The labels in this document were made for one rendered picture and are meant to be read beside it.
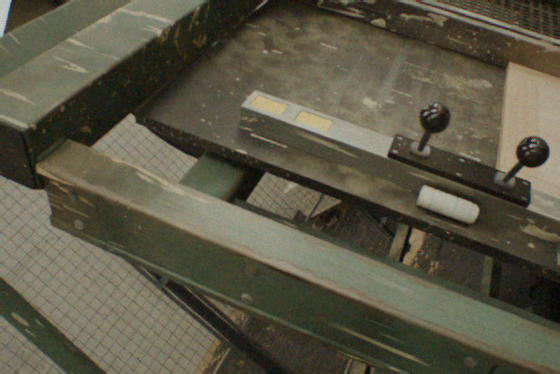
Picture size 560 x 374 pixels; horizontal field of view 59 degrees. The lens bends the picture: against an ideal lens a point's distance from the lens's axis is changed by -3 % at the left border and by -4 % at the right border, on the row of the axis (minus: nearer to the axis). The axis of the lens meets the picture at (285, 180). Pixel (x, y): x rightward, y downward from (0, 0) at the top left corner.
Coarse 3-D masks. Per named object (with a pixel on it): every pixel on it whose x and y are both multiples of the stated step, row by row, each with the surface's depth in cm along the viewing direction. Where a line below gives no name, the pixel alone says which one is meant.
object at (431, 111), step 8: (432, 104) 59; (440, 104) 59; (424, 112) 59; (432, 112) 58; (440, 112) 58; (448, 112) 59; (424, 120) 59; (432, 120) 58; (440, 120) 58; (448, 120) 59; (424, 128) 60; (432, 128) 59; (440, 128) 59; (424, 136) 64; (416, 144) 69; (424, 144) 66; (416, 152) 69; (424, 152) 69
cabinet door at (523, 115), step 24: (528, 72) 100; (504, 96) 93; (528, 96) 93; (552, 96) 95; (504, 120) 85; (528, 120) 86; (552, 120) 88; (504, 144) 80; (552, 144) 82; (504, 168) 75; (528, 168) 76; (552, 168) 77; (552, 192) 72
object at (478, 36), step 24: (312, 0) 111; (336, 0) 109; (360, 0) 107; (384, 0) 105; (408, 0) 105; (432, 0) 107; (384, 24) 108; (408, 24) 106; (432, 24) 104; (456, 24) 102; (480, 24) 101; (504, 24) 103; (456, 48) 105; (480, 48) 103; (504, 48) 101; (528, 48) 100; (552, 48) 98; (552, 72) 100
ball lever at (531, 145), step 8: (536, 136) 57; (520, 144) 57; (528, 144) 56; (536, 144) 56; (544, 144) 56; (520, 152) 57; (528, 152) 56; (536, 152) 56; (544, 152) 56; (520, 160) 57; (528, 160) 57; (536, 160) 56; (544, 160) 56; (512, 168) 63; (520, 168) 61; (496, 176) 67; (504, 176) 66; (512, 176) 64; (496, 184) 67; (504, 184) 66; (512, 184) 66
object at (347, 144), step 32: (256, 96) 76; (256, 128) 75; (288, 128) 73; (352, 128) 73; (352, 160) 72; (384, 160) 70; (416, 192) 71; (448, 192) 69; (480, 192) 67; (512, 224) 68; (544, 224) 66
